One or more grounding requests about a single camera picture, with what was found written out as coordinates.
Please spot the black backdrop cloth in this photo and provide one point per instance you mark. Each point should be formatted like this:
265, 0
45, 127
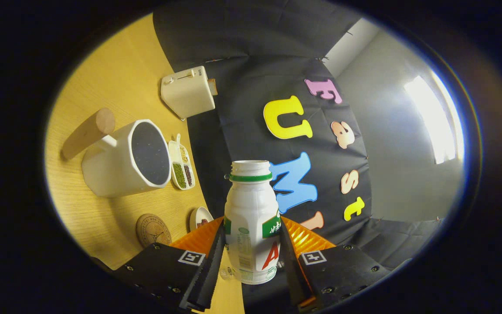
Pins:
251, 39

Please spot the cream toaster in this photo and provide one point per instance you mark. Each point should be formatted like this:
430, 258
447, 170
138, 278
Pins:
188, 93

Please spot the round wooden coaster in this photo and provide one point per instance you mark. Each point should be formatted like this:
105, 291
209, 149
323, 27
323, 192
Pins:
153, 231

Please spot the bright ceiling light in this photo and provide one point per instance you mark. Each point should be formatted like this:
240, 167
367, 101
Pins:
434, 117

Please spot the white round plate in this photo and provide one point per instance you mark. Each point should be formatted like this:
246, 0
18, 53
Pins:
198, 214

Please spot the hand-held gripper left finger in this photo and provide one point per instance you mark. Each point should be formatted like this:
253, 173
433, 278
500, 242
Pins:
211, 270

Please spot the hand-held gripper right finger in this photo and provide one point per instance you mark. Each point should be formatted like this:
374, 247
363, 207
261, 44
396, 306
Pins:
292, 270

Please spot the red meat patty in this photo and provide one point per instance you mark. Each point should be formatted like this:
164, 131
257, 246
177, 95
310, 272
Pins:
203, 222

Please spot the white divided dish of beans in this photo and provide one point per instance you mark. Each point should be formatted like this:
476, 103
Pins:
180, 172

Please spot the wooden table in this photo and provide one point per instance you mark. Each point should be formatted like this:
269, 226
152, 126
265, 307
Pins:
116, 78

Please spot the bread slice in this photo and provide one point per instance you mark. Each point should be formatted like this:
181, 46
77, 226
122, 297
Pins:
213, 86

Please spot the white juice bottle green label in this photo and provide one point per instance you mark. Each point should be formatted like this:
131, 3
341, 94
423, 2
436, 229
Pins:
251, 209

